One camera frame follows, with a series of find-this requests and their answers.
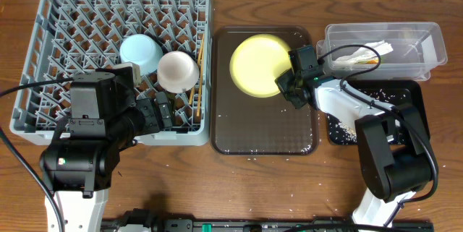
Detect white bowl with residue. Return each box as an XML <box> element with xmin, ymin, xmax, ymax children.
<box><xmin>157</xmin><ymin>51</ymin><xmax>200</xmax><ymax>93</ymax></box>

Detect yellow round plate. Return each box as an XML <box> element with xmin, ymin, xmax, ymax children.
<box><xmin>229</xmin><ymin>34</ymin><xmax>291</xmax><ymax>98</ymax></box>

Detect light blue bowl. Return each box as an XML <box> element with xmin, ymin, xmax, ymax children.
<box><xmin>119</xmin><ymin>34</ymin><xmax>163</xmax><ymax>76</ymax></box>

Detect wooden chopstick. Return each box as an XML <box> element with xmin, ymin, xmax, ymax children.
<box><xmin>187</xmin><ymin>33</ymin><xmax>205</xmax><ymax>106</ymax></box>
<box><xmin>196</xmin><ymin>39</ymin><xmax>205</xmax><ymax>117</ymax></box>

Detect green snack wrapper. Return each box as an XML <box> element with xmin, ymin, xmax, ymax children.
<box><xmin>357</xmin><ymin>57</ymin><xmax>381</xmax><ymax>64</ymax></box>

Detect white napkin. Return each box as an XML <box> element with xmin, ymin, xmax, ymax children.
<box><xmin>334</xmin><ymin>40</ymin><xmax>394</xmax><ymax>65</ymax></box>

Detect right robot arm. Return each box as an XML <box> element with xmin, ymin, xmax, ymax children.
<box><xmin>275</xmin><ymin>69</ymin><xmax>438</xmax><ymax>231</ymax></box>

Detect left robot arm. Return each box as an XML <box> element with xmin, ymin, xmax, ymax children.
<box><xmin>40</xmin><ymin>66</ymin><xmax>175</xmax><ymax>231</ymax></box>

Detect black waste tray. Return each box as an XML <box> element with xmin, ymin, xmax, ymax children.
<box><xmin>326</xmin><ymin>80</ymin><xmax>430</xmax><ymax>145</ymax></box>

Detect clear plastic waste bin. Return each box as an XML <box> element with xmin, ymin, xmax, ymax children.
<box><xmin>316</xmin><ymin>22</ymin><xmax>448</xmax><ymax>81</ymax></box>

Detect rice and nut scraps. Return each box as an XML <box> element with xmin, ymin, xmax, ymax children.
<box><xmin>326</xmin><ymin>86</ymin><xmax>422</xmax><ymax>145</ymax></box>

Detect dark brown serving tray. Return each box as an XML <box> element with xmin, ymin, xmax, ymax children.
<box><xmin>210</xmin><ymin>26</ymin><xmax>319</xmax><ymax>155</ymax></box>

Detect grey plastic dish rack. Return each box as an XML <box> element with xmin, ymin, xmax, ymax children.
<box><xmin>9</xmin><ymin>0</ymin><xmax>213</xmax><ymax>146</ymax></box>

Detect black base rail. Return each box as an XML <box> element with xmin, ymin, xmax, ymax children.
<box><xmin>101</xmin><ymin>208</ymin><xmax>435</xmax><ymax>232</ymax></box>

